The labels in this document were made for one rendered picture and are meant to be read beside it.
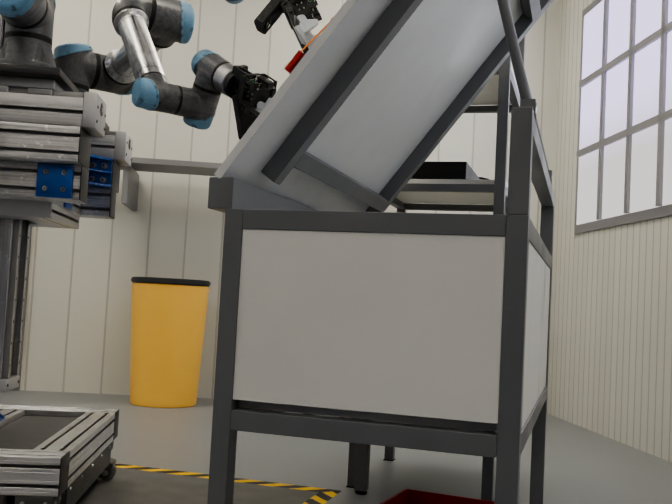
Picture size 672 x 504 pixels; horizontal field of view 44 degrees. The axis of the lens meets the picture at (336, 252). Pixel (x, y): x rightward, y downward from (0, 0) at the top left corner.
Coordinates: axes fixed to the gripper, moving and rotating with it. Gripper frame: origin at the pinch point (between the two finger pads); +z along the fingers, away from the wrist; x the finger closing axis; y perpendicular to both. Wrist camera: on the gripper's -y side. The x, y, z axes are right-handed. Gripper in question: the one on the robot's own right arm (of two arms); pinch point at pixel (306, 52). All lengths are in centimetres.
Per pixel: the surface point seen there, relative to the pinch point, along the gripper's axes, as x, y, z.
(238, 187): -21.8, -25.3, 34.4
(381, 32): -21.1, 15.1, 14.8
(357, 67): -19.0, 7.5, 19.0
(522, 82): -22, 36, 39
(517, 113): -35, 29, 49
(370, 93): 5.0, 10.2, 14.3
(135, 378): 261, -145, -8
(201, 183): 289, -77, -111
